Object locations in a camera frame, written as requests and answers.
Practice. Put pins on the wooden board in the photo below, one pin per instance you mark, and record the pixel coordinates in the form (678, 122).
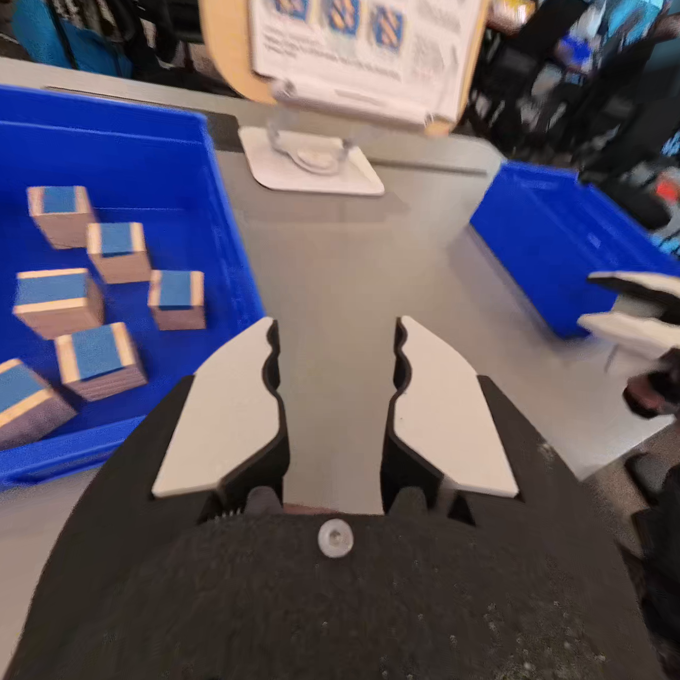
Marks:
(226, 48)

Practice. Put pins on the blue cloth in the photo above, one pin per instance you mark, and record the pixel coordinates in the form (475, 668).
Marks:
(74, 37)

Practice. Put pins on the grey desk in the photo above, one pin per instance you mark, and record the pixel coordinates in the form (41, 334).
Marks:
(329, 255)

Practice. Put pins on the person's body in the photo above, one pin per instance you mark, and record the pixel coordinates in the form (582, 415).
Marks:
(658, 558)

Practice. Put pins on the person's right hand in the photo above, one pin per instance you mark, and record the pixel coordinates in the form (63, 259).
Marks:
(656, 393)

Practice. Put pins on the cluster of wooden cubes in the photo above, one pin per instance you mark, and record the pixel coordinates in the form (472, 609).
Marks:
(175, 289)

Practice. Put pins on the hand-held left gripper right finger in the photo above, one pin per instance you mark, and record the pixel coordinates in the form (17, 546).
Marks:
(451, 430)

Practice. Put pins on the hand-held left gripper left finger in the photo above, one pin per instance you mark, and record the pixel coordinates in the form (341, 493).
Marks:
(223, 425)

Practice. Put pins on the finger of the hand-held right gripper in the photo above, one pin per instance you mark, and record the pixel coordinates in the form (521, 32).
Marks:
(648, 284)
(627, 329)

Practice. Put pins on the black office chair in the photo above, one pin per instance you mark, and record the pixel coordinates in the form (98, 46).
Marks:
(627, 138)

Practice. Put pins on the blue plastic bin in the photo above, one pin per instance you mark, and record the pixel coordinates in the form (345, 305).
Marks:
(159, 175)
(531, 239)

